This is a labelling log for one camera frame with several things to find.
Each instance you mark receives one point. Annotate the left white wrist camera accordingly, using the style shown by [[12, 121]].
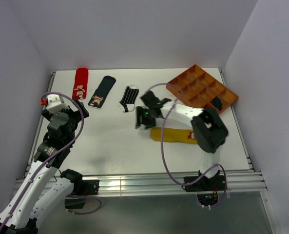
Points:
[[54, 103]]

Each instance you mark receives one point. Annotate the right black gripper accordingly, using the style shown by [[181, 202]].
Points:
[[140, 112]]

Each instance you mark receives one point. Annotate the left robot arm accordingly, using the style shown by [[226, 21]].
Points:
[[56, 146]]

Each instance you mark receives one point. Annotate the aluminium front rail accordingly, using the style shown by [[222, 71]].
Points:
[[161, 184]]

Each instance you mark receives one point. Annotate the plain navy ankle sock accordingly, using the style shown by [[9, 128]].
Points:
[[217, 103]]

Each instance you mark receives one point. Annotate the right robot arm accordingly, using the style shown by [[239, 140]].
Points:
[[208, 129]]

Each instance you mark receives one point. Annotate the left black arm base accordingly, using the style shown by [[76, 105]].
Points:
[[77, 199]]

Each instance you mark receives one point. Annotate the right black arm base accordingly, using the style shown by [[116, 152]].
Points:
[[209, 188]]

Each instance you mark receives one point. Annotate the orange compartment tray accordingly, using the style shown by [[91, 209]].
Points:
[[196, 88]]

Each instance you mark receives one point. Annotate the red sock with white figure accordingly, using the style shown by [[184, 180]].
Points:
[[80, 84]]

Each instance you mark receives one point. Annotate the black white striped sock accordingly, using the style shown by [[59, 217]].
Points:
[[127, 103]]

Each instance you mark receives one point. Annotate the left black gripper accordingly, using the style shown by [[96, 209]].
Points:
[[78, 114]]

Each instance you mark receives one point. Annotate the navy sock with bear pattern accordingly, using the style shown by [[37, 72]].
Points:
[[100, 94]]

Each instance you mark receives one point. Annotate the yellow sock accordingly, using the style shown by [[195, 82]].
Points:
[[173, 135]]

